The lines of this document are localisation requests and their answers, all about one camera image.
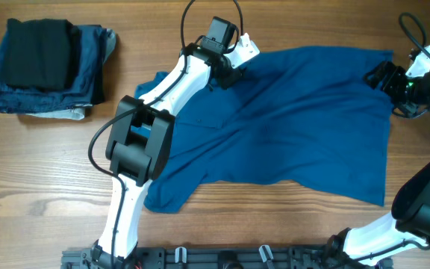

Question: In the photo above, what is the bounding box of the dark blue folded garment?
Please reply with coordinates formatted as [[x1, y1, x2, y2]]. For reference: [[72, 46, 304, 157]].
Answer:
[[0, 25, 108, 114]]

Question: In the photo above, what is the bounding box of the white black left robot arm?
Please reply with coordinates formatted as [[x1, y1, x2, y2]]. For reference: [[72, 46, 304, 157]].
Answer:
[[90, 42, 260, 268]]

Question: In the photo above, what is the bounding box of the blue polo shirt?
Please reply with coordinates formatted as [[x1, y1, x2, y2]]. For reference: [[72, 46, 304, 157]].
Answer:
[[145, 46, 393, 213]]

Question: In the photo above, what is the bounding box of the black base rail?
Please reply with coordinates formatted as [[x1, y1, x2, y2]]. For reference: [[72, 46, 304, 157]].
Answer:
[[60, 245, 394, 269]]

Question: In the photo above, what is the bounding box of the light grey folded garment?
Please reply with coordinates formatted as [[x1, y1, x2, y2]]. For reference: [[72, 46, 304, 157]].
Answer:
[[28, 28, 116, 120]]

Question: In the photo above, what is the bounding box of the black folded garment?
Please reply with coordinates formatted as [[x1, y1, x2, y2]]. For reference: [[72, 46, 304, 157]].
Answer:
[[1, 19, 81, 91]]

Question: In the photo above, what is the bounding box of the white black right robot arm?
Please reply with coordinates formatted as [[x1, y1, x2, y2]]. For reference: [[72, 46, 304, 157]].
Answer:
[[320, 45, 430, 268]]

